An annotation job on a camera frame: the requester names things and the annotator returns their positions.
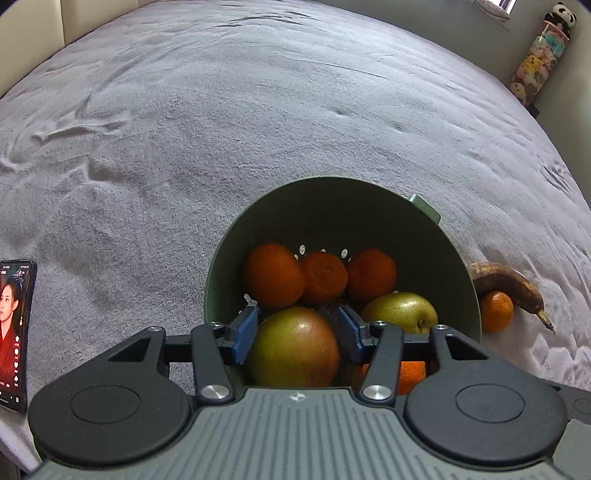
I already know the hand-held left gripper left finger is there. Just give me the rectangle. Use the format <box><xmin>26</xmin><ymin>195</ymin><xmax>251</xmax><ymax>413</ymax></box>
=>
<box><xmin>107</xmin><ymin>305</ymin><xmax>260</xmax><ymax>407</ymax></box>

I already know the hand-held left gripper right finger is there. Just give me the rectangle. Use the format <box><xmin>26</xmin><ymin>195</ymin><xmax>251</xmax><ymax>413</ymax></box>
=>
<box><xmin>336</xmin><ymin>304</ymin><xmax>491</xmax><ymax>407</ymax></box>

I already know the red-blushed pear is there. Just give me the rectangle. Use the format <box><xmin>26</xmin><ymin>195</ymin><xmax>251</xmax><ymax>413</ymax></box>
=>
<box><xmin>247</xmin><ymin>307</ymin><xmax>341</xmax><ymax>388</ymax></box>

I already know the yellow-green pear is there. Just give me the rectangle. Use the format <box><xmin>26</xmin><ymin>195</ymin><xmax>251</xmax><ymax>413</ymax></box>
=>
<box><xmin>361</xmin><ymin>292</ymin><xmax>438</xmax><ymax>335</ymax></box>

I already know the tangerine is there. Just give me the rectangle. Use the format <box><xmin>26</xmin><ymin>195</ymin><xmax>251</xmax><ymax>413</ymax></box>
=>
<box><xmin>300</xmin><ymin>251</ymin><xmax>349</xmax><ymax>305</ymax></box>
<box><xmin>243</xmin><ymin>243</ymin><xmax>306</xmax><ymax>309</ymax></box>
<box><xmin>479</xmin><ymin>291</ymin><xmax>515</xmax><ymax>333</ymax></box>
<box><xmin>396</xmin><ymin>361</ymin><xmax>426</xmax><ymax>396</ymax></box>
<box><xmin>346</xmin><ymin>249</ymin><xmax>398</xmax><ymax>303</ymax></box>

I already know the green colander bowl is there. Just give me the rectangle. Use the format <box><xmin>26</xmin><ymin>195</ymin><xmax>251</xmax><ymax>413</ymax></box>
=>
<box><xmin>204</xmin><ymin>176</ymin><xmax>482</xmax><ymax>388</ymax></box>

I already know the brown overripe banana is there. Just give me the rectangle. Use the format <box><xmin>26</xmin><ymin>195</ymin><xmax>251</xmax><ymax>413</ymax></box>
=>
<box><xmin>466</xmin><ymin>261</ymin><xmax>556</xmax><ymax>334</ymax></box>

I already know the black smartphone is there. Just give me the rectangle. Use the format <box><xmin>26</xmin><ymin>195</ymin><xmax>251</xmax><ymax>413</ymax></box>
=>
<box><xmin>0</xmin><ymin>260</ymin><xmax>38</xmax><ymax>414</ymax></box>

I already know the clear tube of plush toys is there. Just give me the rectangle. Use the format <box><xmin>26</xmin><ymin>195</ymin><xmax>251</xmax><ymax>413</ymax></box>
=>
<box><xmin>509</xmin><ymin>23</ymin><xmax>571</xmax><ymax>103</ymax></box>

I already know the beige padded headboard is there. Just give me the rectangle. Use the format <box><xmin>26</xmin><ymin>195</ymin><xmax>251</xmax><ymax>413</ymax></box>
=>
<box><xmin>0</xmin><ymin>0</ymin><xmax>155</xmax><ymax>95</ymax></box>

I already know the panda plush toy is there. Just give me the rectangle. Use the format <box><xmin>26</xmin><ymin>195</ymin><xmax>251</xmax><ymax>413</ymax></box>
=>
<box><xmin>544</xmin><ymin>2</ymin><xmax>578</xmax><ymax>35</ymax></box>

